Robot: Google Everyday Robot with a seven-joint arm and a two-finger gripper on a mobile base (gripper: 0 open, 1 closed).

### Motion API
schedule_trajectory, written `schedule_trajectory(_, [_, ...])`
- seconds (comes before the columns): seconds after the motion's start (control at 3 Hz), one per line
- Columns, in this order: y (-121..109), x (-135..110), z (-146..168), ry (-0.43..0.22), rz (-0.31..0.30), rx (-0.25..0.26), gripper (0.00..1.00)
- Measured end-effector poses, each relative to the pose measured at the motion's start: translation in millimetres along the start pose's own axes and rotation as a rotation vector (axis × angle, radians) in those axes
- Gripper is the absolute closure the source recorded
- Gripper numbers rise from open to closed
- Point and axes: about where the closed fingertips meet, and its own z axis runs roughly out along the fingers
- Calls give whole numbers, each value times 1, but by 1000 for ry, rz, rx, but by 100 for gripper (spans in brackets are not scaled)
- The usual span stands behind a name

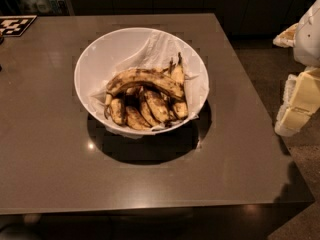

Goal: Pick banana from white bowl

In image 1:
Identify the spotted banana lower left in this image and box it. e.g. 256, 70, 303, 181
126, 106, 150, 130

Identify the spotted banana centre right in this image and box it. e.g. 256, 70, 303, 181
144, 90, 170, 123

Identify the black white fiducial marker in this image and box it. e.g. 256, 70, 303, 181
0, 15, 37, 37

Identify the white paper liner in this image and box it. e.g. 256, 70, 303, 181
89, 29, 210, 140

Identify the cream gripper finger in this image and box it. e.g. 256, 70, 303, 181
274, 67, 320, 137
273, 23, 298, 48

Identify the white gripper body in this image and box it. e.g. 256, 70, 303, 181
293, 0, 320, 67

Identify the spotted banana far right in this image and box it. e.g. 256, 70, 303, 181
169, 53, 188, 119

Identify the large spotted top banana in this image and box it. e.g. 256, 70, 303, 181
105, 68, 188, 119

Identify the white round bowl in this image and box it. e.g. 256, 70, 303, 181
73, 27, 211, 137

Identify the spotted banana far left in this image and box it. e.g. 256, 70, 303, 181
110, 98, 125, 125

